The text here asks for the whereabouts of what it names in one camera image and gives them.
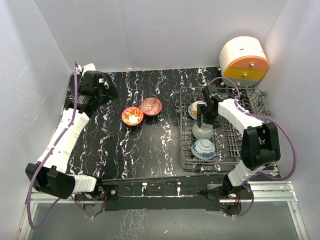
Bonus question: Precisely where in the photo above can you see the blue white pattern bowl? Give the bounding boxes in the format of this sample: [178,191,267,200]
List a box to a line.
[191,139,216,161]

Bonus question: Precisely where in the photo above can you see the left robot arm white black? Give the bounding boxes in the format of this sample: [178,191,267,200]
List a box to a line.
[25,70,119,200]

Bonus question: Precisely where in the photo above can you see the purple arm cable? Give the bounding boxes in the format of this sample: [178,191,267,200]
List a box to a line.
[206,76,298,218]
[26,60,81,230]

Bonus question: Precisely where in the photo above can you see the round pastel drawer cabinet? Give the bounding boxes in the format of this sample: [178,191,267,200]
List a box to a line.
[219,36,270,88]

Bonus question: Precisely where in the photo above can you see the aluminium rail frame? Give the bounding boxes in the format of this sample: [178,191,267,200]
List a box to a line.
[17,181,308,240]

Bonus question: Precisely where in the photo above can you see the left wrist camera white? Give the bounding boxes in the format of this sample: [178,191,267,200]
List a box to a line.
[76,63,96,75]

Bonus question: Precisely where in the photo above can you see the teal dotted pattern bowl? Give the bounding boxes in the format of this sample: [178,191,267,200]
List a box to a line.
[192,123,214,140]

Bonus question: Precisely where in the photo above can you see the grey wire dish rack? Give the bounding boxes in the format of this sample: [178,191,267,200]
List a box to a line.
[178,87,271,174]

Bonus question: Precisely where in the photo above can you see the white bowl orange leaves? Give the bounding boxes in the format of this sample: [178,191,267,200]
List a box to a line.
[188,101,206,120]

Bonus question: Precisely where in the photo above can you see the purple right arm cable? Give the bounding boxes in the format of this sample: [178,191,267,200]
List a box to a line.
[206,76,298,218]

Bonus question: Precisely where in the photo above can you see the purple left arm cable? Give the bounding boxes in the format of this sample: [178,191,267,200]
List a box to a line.
[26,60,81,230]

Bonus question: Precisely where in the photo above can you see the red geometric pattern bowl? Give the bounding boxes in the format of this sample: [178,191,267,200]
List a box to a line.
[140,97,163,116]

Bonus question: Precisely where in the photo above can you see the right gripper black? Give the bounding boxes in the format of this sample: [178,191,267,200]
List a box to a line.
[197,103,223,129]

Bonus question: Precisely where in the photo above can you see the orange floral pattern bowl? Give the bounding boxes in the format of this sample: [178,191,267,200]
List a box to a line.
[121,106,144,127]

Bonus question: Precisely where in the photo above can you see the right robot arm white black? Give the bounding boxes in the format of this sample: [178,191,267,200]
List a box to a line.
[196,84,281,199]

